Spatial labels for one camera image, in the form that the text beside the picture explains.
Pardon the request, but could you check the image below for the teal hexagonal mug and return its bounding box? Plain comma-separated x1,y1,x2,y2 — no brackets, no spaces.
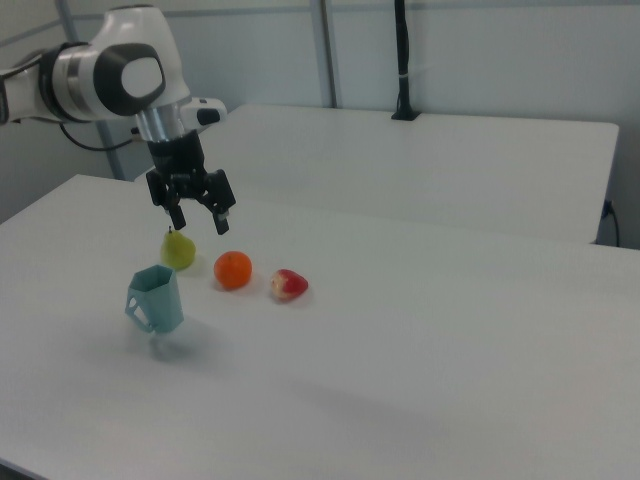
123,265,186,336

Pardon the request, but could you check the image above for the black power cable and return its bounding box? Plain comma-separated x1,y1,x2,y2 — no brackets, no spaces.
603,198,622,247

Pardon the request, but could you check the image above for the green pear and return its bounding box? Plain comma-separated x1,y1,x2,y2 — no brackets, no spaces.
159,225,197,272

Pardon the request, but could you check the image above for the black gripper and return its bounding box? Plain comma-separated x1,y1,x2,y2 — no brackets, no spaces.
145,128,238,236

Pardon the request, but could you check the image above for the black camera stand pole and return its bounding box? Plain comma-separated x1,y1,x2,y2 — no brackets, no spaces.
390,0,422,122

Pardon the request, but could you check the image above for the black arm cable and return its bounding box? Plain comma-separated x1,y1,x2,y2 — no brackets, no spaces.
58,121,141,152

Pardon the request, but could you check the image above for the orange fruit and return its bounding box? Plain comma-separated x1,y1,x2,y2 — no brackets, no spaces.
213,250,254,292

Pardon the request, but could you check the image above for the red yellow apple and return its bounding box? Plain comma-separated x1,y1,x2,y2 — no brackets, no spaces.
269,268,310,303

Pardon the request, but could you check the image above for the white side table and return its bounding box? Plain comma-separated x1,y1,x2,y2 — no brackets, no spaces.
133,103,621,246

